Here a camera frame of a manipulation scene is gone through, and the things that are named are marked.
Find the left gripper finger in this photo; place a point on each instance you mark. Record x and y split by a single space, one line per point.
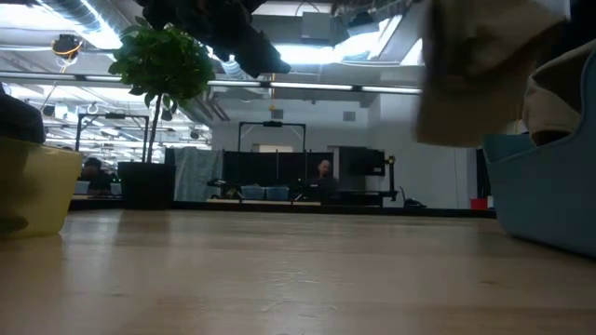
263 56

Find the beige baseball cap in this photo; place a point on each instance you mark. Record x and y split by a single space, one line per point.
554 102
475 70

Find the long LED light bar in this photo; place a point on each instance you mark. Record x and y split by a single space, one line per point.
307 86

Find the grey ceiling box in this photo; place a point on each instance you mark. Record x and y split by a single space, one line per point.
316 25

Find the green plant in black pot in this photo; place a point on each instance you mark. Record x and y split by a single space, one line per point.
163 60

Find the black room divider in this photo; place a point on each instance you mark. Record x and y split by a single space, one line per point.
261 167

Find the grey fabric cover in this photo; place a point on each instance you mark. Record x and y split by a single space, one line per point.
198 174

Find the blue plastic storage bin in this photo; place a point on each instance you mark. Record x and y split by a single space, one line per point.
278 193
253 193

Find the person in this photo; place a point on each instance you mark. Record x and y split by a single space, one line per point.
95 179
324 183

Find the black monitor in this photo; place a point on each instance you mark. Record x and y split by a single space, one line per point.
363 160

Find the black yellow ceiling reel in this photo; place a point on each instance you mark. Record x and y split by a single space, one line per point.
67 45

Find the black stand yellow knob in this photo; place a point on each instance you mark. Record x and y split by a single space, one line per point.
391 179

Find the teal plastic bin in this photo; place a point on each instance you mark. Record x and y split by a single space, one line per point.
549 200

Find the red plastic bin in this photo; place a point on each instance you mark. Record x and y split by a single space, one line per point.
478 204

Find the yellow plastic bin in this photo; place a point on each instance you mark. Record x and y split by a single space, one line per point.
42 186

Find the grey square wall box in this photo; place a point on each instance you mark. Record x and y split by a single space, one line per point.
277 114
349 116

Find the black background rig frame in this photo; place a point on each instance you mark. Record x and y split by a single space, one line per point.
272 124

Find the silver ventilation duct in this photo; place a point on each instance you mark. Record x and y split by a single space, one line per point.
88 18

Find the black aluminium table frame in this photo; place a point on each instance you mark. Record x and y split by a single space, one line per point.
326 209

